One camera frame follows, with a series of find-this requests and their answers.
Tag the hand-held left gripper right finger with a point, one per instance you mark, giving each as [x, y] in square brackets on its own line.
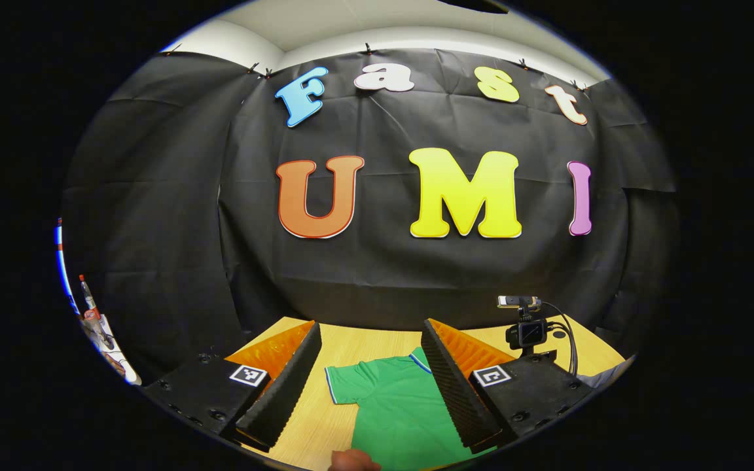
[455, 392]

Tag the black camera on stand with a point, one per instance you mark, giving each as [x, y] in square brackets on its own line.
[529, 333]

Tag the black backdrop cloth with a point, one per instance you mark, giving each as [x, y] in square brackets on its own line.
[383, 275]

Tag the green T-shirt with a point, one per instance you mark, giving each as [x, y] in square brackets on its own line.
[396, 418]

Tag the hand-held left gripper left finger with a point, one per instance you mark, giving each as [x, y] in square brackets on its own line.
[285, 386]

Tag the grey cloth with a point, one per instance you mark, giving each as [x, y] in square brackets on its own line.
[606, 373]

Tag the small red tipped object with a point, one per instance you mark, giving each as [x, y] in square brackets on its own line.
[88, 297]

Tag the silver webcam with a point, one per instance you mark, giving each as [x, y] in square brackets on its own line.
[519, 301]

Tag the blue lit screen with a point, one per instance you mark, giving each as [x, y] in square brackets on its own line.
[59, 261]

